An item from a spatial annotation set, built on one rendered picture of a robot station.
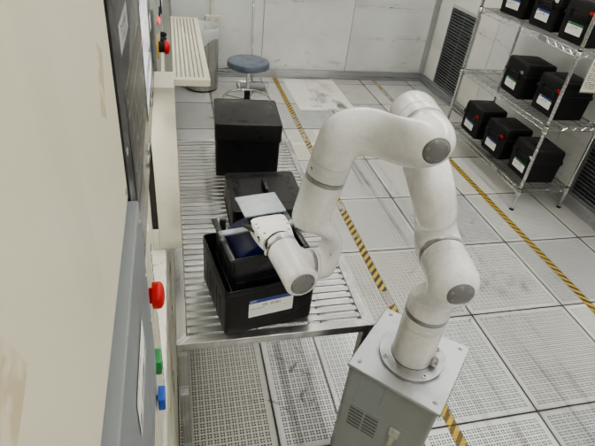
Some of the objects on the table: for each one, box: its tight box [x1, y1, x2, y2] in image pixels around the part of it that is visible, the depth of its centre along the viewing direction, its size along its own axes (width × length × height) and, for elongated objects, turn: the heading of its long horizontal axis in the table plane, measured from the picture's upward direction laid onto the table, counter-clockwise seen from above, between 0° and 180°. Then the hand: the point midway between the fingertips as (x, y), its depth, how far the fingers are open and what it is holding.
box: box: [214, 98, 282, 176], centre depth 219 cm, size 29×29×25 cm
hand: (260, 211), depth 136 cm, fingers closed on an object, 4 cm apart
